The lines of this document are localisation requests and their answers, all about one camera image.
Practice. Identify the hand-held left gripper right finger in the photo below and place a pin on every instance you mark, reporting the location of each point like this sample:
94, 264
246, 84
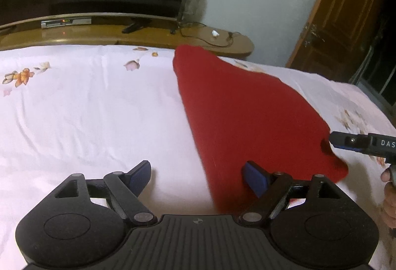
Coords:
255, 177

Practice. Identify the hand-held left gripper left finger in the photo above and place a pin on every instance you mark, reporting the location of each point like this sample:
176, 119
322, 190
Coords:
140, 175

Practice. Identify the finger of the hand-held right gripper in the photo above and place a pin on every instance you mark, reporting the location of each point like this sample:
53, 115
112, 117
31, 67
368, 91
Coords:
346, 140

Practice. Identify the red garment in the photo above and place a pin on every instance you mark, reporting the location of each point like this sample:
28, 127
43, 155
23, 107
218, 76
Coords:
247, 109

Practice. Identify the person's right hand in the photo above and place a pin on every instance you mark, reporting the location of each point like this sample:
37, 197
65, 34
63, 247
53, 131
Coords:
390, 205

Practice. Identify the floral white bedsheet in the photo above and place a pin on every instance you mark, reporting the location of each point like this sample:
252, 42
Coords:
77, 109

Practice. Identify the metal door latch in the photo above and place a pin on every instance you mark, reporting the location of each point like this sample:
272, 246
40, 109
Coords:
311, 35

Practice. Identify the brown wooden door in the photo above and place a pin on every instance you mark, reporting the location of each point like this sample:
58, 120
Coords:
343, 10

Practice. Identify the wooden television stand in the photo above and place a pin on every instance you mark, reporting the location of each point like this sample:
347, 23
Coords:
92, 38

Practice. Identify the small white object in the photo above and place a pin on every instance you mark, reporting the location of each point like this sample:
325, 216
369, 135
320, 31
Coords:
215, 33

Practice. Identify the silver set-top box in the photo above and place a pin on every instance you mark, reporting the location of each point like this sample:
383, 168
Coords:
66, 23

